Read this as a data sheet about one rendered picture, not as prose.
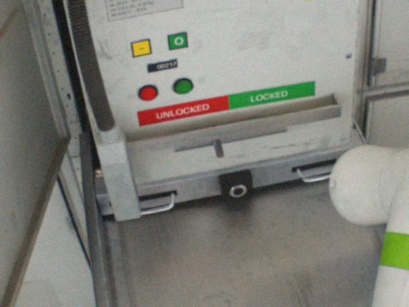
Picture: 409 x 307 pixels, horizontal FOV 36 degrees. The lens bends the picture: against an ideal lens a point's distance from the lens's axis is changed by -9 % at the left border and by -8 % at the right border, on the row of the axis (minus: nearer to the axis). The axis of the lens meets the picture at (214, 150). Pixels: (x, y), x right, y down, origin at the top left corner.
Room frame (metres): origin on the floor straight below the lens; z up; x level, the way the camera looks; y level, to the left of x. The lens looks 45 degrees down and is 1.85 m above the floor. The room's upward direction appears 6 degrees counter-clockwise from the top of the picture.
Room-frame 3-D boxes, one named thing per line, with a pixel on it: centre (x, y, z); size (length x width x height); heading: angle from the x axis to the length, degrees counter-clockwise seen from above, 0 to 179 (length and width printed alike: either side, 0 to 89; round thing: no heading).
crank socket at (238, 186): (0.86, -0.04, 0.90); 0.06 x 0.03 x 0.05; 97
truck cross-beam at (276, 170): (0.90, -0.03, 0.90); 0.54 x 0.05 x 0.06; 97
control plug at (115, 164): (0.79, 0.17, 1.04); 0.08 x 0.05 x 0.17; 7
